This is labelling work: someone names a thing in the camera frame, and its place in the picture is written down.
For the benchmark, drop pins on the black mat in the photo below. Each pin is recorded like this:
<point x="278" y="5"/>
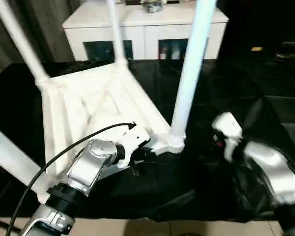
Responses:
<point x="236" y="86"/>

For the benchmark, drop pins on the dark object on cabinet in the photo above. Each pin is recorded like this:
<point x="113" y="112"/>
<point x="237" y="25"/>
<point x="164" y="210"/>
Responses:
<point x="152" y="7"/>

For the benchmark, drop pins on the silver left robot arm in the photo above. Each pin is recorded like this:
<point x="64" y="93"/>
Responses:
<point x="88" y="167"/>

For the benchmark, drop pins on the white plastic table top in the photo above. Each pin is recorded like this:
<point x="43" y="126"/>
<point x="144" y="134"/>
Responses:
<point x="76" y="98"/>

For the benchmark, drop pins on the small red white figurine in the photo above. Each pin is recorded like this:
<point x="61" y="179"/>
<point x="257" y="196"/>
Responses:
<point x="163" y="52"/>

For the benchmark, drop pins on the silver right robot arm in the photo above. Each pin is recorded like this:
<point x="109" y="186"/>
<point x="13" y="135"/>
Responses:
<point x="277" y="169"/>

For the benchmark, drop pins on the black horizontal bar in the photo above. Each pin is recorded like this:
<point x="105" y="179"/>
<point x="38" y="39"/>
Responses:
<point x="293" y="45"/>

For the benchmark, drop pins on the white cabinet with glass doors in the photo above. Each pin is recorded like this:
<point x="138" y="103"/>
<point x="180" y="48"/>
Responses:
<point x="150" y="27"/>

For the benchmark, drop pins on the small yellow label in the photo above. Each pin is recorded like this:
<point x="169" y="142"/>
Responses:
<point x="256" y="48"/>

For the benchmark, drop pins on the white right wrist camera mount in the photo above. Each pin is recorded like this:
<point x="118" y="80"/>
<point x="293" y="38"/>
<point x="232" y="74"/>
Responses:
<point x="227" y="123"/>

